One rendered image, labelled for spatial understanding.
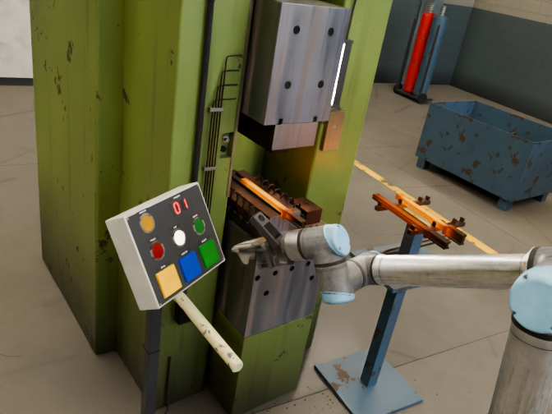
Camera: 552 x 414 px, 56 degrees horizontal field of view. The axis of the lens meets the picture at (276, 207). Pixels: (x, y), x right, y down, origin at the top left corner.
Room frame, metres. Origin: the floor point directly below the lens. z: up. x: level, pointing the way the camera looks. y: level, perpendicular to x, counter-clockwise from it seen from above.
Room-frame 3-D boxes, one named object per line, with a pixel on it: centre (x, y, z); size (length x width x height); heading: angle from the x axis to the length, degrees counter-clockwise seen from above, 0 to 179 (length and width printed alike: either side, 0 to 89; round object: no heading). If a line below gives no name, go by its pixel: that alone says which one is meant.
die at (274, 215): (1.98, 0.11, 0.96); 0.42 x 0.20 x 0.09; 41
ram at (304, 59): (2.00, 0.08, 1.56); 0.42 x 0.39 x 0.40; 41
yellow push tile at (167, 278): (1.24, 0.27, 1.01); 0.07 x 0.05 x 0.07; 156
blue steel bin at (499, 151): (5.35, -2.12, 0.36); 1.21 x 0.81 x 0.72; 39
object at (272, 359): (2.02, 0.08, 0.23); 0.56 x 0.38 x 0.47; 41
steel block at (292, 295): (2.02, 0.08, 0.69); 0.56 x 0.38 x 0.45; 41
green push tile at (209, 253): (1.43, 0.19, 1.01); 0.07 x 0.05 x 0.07; 156
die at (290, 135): (1.98, 0.11, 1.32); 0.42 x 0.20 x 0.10; 41
